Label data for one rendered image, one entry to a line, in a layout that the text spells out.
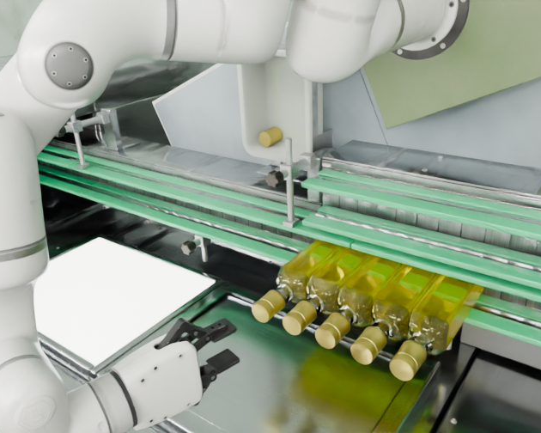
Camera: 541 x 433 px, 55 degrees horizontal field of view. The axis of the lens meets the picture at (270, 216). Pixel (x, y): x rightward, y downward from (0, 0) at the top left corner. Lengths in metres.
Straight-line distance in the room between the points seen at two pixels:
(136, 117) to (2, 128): 1.24
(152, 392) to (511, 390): 0.58
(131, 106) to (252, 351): 1.03
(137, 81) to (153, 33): 1.22
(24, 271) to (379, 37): 0.48
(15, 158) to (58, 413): 0.27
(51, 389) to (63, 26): 0.36
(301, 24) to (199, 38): 0.13
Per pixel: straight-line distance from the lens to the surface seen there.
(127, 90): 1.73
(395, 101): 0.93
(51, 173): 1.66
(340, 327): 0.76
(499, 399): 0.95
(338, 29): 0.60
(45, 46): 0.50
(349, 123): 1.08
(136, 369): 0.68
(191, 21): 0.55
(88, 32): 0.50
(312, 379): 0.88
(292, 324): 0.78
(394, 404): 0.85
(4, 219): 0.54
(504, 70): 0.86
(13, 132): 0.54
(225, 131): 1.29
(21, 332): 0.70
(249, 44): 0.57
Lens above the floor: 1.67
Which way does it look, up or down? 46 degrees down
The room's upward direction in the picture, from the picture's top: 123 degrees counter-clockwise
